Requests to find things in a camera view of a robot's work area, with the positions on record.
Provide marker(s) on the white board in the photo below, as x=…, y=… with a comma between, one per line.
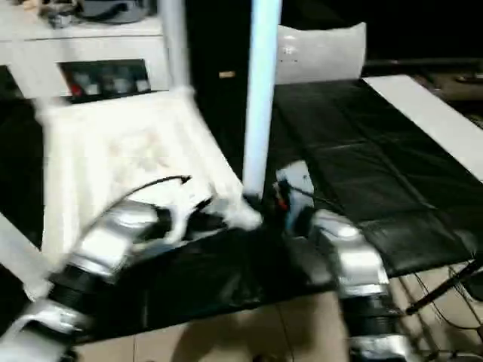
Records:
x=430, y=113

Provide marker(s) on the black work mat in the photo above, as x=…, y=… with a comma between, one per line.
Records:
x=362, y=151

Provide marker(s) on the white plastic table leg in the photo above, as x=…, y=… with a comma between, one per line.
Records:
x=263, y=90
x=34, y=83
x=15, y=249
x=175, y=45

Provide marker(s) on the white plastic table top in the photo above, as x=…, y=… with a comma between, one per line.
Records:
x=128, y=151

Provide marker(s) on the grey cushion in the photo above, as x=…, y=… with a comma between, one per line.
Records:
x=324, y=53

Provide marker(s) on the black cabinet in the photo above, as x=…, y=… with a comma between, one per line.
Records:
x=223, y=38

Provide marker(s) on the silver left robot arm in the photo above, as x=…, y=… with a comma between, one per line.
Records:
x=113, y=237

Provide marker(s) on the dark gear on cabinet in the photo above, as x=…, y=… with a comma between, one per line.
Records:
x=98, y=9

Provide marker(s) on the small yellow label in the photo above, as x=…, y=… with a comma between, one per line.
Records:
x=226, y=74

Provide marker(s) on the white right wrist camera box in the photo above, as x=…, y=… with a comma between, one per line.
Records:
x=294, y=179

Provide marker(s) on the white cabinet with glass doors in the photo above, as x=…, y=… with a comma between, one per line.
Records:
x=75, y=53

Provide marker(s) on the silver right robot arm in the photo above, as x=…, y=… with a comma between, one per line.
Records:
x=347, y=256

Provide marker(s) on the black metal bench leg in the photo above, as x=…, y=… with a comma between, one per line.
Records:
x=445, y=286

